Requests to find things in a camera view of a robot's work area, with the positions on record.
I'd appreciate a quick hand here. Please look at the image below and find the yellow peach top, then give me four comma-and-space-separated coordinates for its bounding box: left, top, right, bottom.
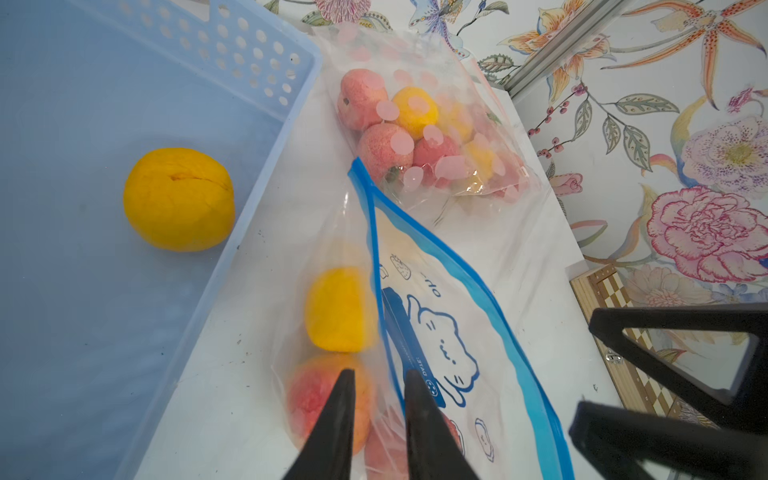
304, 266, 375, 353

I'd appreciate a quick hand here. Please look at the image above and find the dark pink peach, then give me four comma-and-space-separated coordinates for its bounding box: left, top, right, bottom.
357, 123, 415, 183

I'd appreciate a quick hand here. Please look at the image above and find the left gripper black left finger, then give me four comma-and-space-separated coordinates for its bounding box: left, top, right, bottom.
283, 369, 356, 480

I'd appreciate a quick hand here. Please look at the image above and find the wooden chessboard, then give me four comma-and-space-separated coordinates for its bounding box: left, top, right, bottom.
571, 264, 717, 428

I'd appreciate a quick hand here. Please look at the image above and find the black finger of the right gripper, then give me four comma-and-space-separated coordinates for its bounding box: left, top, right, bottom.
589, 303, 767, 434
569, 401, 767, 479

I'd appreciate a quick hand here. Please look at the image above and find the orange red peach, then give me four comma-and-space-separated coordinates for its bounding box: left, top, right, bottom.
286, 353, 376, 455

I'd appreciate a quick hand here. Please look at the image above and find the clear blue zip-top bag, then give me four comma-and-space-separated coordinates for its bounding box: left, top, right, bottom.
272, 161, 574, 479

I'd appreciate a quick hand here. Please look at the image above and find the blue perforated plastic basket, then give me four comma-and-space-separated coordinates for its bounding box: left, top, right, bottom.
1, 1, 321, 479

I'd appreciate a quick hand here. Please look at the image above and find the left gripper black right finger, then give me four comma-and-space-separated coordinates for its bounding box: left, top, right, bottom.
405, 370, 478, 480

